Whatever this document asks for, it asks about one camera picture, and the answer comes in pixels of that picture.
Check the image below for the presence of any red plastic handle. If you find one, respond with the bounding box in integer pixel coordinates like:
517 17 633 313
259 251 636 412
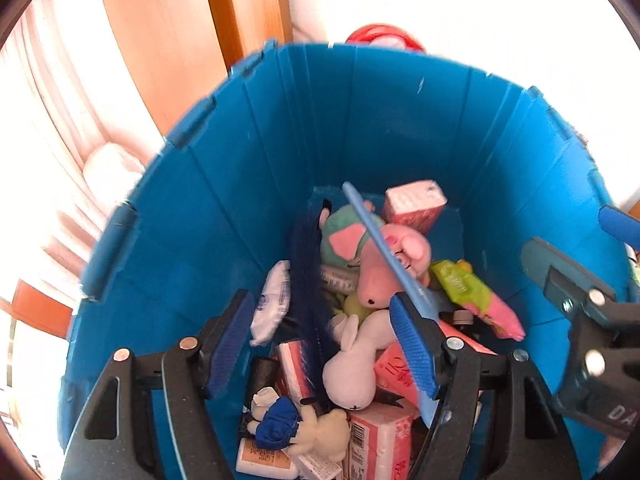
345 22 426 53

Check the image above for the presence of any pink curtain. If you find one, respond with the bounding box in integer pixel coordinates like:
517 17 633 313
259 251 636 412
0 0 166 311

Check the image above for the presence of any cream bear plush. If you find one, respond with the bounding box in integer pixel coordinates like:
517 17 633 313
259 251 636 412
282 405 351 461

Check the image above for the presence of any pink white pack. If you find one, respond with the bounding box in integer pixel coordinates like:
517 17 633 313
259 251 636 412
347 402 418 480

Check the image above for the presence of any blue plastic crate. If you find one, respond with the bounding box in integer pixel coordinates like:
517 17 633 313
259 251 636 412
60 40 640 480

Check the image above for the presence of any pink green wet wipes pack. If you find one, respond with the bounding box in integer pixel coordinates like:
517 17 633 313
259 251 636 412
430 259 526 340

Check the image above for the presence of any white wet wipes pack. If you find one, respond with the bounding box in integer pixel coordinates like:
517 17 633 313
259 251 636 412
249 260 292 347

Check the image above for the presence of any pink pig plush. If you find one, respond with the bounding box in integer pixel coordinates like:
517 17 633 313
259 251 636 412
357 222 433 308

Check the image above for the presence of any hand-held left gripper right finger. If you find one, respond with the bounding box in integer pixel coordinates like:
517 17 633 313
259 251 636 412
389 292 583 480

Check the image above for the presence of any wooden door frame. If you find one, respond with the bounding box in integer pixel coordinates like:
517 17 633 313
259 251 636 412
95 0 293 136

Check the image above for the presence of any green plush pink ear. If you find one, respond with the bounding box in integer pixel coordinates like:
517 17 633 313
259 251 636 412
319 200 386 273

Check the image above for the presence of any white rolled cloth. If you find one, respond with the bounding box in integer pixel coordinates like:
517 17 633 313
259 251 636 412
82 142 146 201

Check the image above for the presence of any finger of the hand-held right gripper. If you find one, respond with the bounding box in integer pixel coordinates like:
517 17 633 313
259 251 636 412
598 205 640 251
520 237 618 321

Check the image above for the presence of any pink striped pack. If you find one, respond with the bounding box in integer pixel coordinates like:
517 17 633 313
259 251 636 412
276 340 316 403

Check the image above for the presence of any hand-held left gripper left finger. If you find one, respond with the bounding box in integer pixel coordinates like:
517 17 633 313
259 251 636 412
60 289 257 480

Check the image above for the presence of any small doll blue dress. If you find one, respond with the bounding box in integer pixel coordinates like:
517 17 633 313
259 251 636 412
247 385 303 453

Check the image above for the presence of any white rabbit plush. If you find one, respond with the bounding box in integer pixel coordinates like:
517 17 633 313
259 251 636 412
322 310 396 411

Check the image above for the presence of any dark blue fuzzy duster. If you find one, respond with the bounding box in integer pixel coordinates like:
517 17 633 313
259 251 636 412
289 199 346 406

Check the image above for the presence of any pink tissue box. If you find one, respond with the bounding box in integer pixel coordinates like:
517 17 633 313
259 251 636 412
382 180 448 233

